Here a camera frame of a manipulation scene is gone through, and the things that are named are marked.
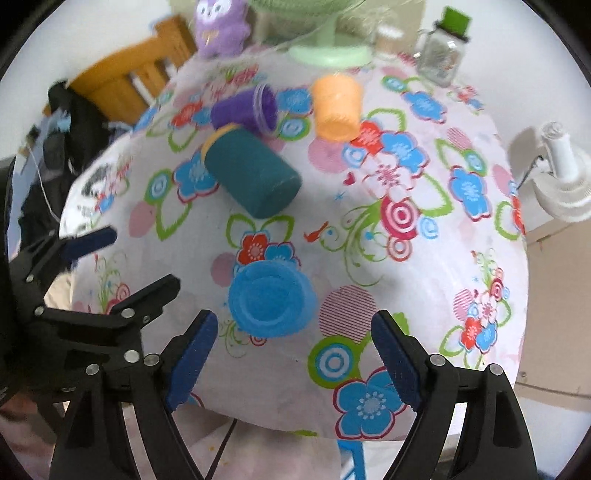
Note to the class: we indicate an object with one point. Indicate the teal cup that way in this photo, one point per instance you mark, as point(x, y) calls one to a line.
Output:
point(251, 177)

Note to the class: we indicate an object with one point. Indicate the green desk fan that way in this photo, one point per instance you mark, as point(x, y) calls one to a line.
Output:
point(330, 53)

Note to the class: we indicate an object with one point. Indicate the blue cup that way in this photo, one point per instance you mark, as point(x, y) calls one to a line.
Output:
point(270, 302)

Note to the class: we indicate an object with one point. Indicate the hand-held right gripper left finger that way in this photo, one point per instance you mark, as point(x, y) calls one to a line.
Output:
point(191, 364)

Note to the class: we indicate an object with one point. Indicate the cardboard box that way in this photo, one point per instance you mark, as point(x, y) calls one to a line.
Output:
point(558, 286)

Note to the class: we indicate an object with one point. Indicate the blue stool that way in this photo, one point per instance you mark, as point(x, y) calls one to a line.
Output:
point(352, 459)

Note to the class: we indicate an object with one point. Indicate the white clamp lamp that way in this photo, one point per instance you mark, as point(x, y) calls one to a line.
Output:
point(561, 175)

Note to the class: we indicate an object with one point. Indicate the orange cup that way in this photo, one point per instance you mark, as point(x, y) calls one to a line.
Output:
point(336, 108)

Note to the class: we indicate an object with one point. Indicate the wooden chair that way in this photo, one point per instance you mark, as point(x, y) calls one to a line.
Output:
point(115, 78)

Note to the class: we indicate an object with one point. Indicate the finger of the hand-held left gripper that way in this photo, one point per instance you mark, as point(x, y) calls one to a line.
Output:
point(90, 242)
point(147, 300)

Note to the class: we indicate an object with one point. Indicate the clear cotton swab container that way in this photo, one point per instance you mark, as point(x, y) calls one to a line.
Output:
point(388, 41)

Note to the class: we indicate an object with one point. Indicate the glass jar with green lid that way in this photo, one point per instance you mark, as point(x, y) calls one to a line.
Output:
point(438, 55)

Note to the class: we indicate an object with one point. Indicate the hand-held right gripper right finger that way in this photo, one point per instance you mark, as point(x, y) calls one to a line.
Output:
point(398, 364)

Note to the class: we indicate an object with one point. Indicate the purple cup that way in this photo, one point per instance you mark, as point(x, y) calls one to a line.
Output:
point(238, 110)

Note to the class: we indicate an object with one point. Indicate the purple owl plush toy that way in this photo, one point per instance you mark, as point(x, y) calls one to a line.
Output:
point(219, 27)

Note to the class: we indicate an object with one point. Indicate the floral tablecloth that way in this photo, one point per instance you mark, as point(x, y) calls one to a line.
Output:
point(323, 258)

